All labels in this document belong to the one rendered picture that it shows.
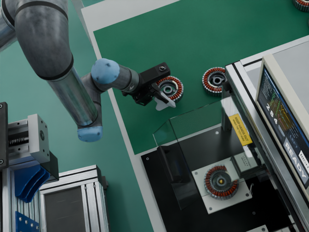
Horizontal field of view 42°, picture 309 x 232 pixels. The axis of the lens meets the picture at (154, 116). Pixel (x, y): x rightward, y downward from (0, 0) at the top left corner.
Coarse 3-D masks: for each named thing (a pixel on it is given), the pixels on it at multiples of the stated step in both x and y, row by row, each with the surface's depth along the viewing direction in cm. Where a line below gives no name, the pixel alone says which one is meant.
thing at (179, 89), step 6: (168, 78) 147; (174, 78) 146; (162, 84) 147; (168, 84) 148; (174, 84) 146; (180, 84) 145; (174, 90) 147; (180, 90) 144; (168, 96) 143; (174, 96) 143; (180, 96) 143
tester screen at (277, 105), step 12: (264, 72) 92; (264, 84) 95; (264, 96) 98; (276, 96) 90; (276, 108) 92; (288, 120) 88; (276, 132) 99; (300, 132) 83; (300, 144) 86; (288, 156) 96
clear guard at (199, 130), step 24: (168, 120) 113; (192, 120) 112; (216, 120) 111; (168, 144) 113; (192, 144) 109; (216, 144) 108; (240, 144) 107; (192, 168) 106; (216, 168) 105; (240, 168) 104; (264, 168) 103; (192, 192) 104
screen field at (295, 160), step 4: (284, 144) 96; (288, 144) 93; (288, 148) 94; (292, 148) 91; (288, 152) 95; (292, 152) 92; (292, 156) 93; (296, 156) 91; (292, 160) 94; (296, 160) 92; (296, 164) 93; (300, 164) 90; (296, 168) 94; (300, 168) 91; (300, 172) 92; (304, 172) 89; (300, 176) 93; (304, 176) 90; (308, 176) 88; (304, 180) 91; (304, 184) 92
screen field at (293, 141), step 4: (288, 132) 90; (288, 136) 91; (292, 136) 89; (292, 140) 90; (292, 144) 90; (296, 144) 88; (296, 148) 89; (300, 152) 87; (300, 156) 88; (304, 160) 87; (304, 164) 88; (308, 164) 85; (308, 168) 86; (308, 172) 87
